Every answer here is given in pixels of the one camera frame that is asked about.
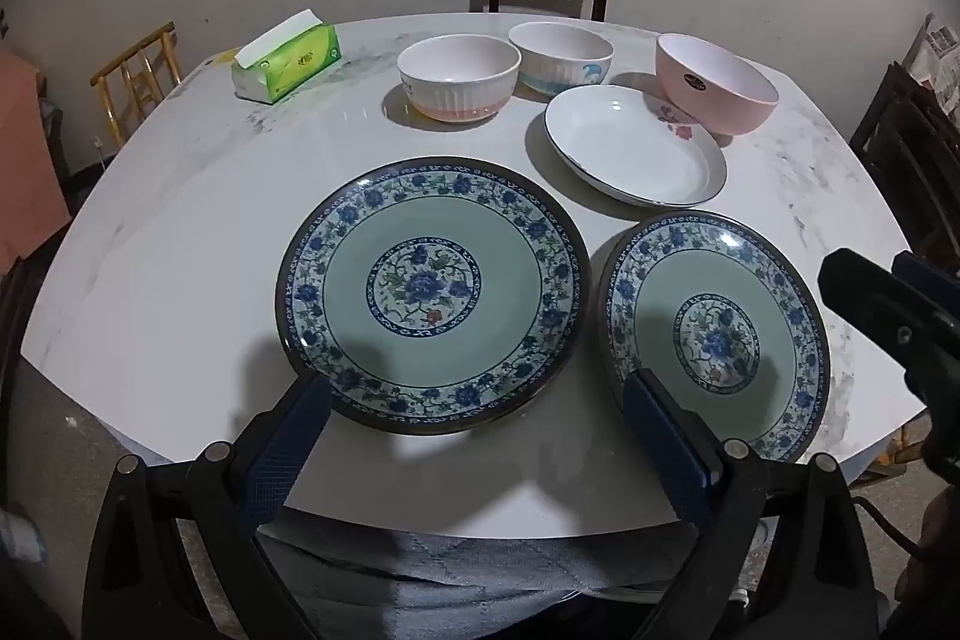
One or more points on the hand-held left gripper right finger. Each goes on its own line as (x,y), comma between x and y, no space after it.
(667,452)

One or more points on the white ribbed bowl pink base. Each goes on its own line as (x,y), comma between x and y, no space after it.
(457,100)

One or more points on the yellow bamboo chair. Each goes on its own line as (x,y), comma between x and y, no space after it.
(131,57)

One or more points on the small blue floral plate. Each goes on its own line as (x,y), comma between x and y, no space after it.
(780,325)

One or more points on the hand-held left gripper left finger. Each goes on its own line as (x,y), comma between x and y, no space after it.
(285,452)

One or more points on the person's legs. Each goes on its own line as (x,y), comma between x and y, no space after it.
(480,580)

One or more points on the large blue floral plate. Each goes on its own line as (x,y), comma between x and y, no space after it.
(480,280)

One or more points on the white ribbed bowl blue print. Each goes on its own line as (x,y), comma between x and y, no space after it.
(555,70)

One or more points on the white oval plate red flower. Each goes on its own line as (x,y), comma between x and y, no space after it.
(630,145)

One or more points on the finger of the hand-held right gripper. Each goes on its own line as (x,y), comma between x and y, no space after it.
(862,299)
(926,276)

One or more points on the orange cloth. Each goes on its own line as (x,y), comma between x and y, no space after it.
(22,160)

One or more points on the green tissue box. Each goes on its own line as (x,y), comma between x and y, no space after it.
(300,59)

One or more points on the newspaper stack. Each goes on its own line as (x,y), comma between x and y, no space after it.
(941,55)

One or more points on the pink bowl white inside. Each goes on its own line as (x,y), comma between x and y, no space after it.
(720,108)

